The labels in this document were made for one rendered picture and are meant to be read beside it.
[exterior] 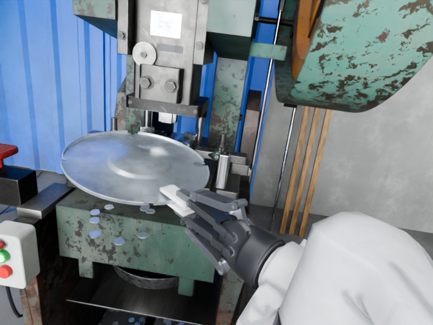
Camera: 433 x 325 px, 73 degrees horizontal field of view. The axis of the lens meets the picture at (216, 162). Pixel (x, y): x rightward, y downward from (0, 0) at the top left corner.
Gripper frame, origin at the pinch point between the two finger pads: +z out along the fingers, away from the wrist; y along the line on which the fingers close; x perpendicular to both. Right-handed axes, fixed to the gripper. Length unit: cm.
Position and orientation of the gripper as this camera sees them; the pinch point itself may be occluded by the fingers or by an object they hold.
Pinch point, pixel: (177, 199)
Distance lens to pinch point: 52.7
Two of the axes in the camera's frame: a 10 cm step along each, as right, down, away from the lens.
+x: -6.9, 1.6, -7.1
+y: 1.6, -9.2, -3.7
